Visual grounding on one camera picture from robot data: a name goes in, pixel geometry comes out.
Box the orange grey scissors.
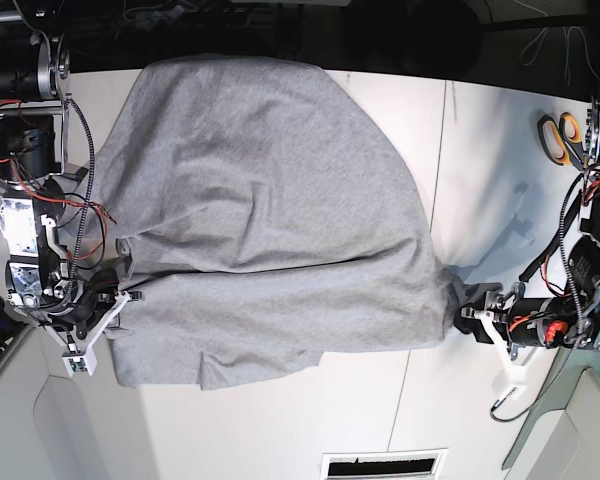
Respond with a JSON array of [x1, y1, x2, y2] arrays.
[[537, 112, 586, 171]]

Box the grey t-shirt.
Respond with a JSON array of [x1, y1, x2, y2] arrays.
[[90, 58, 462, 390]]

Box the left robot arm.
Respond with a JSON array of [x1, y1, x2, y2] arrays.
[[455, 87, 600, 397]]

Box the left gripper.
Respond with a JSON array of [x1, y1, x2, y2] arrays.
[[453, 282, 575, 385]]

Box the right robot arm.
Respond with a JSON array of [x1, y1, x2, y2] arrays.
[[0, 1, 141, 373]]

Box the grey cable loop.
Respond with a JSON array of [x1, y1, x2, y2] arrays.
[[520, 19, 600, 87]]

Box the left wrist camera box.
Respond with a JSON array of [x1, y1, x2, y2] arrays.
[[499, 366, 528, 400]]

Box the beige chair right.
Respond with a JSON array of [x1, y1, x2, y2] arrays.
[[506, 369, 600, 480]]

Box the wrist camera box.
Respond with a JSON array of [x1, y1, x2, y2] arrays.
[[62, 350, 97, 377], [499, 366, 528, 400]]

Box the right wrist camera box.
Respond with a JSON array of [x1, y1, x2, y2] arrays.
[[62, 350, 97, 377]]

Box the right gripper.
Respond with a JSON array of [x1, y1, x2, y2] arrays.
[[34, 287, 144, 358]]

